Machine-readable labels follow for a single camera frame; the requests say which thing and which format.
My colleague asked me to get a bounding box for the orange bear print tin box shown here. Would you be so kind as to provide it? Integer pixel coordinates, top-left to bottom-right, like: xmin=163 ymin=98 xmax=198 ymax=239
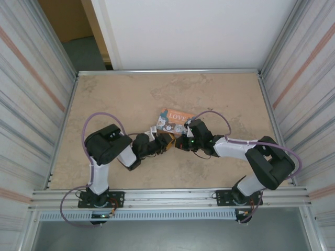
xmin=156 ymin=107 xmax=196 ymax=136

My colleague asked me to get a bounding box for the small circuit board green light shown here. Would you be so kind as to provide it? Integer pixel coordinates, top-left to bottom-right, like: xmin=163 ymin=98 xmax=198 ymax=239
xmin=91 ymin=212 xmax=116 ymax=219

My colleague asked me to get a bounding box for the brown cardboard panel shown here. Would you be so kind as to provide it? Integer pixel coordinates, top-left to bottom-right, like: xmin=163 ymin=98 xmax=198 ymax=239
xmin=38 ymin=0 xmax=108 ymax=43

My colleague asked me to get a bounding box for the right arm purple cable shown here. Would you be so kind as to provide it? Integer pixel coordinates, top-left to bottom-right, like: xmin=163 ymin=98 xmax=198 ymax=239
xmin=195 ymin=109 xmax=303 ymax=224

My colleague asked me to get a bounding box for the aluminium mounting rail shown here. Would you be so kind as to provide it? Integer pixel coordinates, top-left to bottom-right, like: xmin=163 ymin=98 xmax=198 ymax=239
xmin=28 ymin=186 xmax=314 ymax=210

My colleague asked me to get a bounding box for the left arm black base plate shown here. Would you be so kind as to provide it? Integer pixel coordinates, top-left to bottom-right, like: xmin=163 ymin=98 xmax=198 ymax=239
xmin=77 ymin=190 xmax=125 ymax=209

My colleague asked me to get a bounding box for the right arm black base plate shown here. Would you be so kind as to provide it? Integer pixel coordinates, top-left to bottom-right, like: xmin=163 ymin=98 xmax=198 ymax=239
xmin=214 ymin=190 xmax=263 ymax=208

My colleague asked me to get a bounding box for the grey slotted cable duct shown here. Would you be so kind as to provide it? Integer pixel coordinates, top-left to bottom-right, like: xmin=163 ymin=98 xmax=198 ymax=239
xmin=39 ymin=210 xmax=238 ymax=222

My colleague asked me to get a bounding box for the aluminium table end rail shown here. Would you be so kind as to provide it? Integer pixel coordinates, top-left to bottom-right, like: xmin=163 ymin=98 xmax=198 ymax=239
xmin=77 ymin=68 xmax=262 ymax=77

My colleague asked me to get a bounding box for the aluminium table side rail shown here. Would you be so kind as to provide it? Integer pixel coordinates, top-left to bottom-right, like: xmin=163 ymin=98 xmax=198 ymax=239
xmin=259 ymin=73 xmax=297 ymax=187
xmin=47 ymin=74 xmax=79 ymax=190

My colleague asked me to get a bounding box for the white door frame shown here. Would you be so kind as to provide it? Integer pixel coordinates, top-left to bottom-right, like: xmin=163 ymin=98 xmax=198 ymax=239
xmin=81 ymin=0 xmax=124 ymax=71

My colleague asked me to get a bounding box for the aluminium corner post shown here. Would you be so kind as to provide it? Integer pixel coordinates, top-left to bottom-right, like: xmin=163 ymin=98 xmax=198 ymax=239
xmin=36 ymin=0 xmax=80 ymax=79
xmin=258 ymin=0 xmax=309 ymax=77

